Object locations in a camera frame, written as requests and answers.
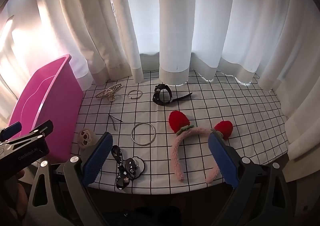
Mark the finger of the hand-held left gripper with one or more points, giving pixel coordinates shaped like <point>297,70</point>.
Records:
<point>11,128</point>
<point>40,129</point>

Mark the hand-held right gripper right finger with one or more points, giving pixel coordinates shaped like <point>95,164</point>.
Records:
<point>223,163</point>

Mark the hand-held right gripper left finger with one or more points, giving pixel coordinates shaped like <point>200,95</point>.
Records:
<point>96,159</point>

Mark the pink plastic tub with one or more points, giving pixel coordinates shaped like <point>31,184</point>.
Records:
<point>47,106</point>

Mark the black printed hair bow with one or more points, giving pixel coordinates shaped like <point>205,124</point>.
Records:
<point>130,166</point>

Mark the pink plush strawberry headband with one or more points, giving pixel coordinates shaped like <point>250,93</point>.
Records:
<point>180,141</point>

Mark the black wristwatch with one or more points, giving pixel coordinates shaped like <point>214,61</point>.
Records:
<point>162,96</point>

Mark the person's left hand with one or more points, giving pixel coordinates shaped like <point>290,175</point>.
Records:
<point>22,191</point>

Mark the beige sloth face clip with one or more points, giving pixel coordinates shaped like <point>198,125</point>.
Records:
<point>86,139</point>

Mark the black hairpin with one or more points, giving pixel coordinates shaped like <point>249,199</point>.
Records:
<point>113,122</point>

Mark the large silver bangle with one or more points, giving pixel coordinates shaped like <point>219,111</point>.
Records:
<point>132,134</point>

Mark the white checkered tablecloth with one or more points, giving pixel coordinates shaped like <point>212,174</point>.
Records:
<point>200,107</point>

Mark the pearl hair claw clip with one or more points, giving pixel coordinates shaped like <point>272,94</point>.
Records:
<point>110,92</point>

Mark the small thin silver bangle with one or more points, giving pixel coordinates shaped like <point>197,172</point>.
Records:
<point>128,95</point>

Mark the cream thick curtain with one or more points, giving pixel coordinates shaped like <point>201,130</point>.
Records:
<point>100,28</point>

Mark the white sheer curtain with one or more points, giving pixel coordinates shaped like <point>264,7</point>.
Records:
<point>212,16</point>

